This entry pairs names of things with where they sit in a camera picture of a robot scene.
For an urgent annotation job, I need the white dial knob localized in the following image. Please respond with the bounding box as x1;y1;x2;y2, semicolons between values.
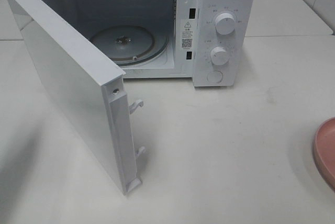
210;47;230;66
214;11;236;35

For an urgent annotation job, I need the glass microwave turntable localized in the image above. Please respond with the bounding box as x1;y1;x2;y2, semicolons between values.
90;25;169;66

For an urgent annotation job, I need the white microwave door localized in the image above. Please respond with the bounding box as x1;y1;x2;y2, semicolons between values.
8;0;144;194

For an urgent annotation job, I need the round white door button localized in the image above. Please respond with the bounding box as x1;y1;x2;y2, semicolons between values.
207;71;223;84

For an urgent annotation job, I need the white microwave oven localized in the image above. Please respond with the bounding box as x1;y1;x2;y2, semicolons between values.
42;0;253;87

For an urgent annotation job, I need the pink round plate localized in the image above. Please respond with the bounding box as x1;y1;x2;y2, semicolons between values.
312;117;334;191

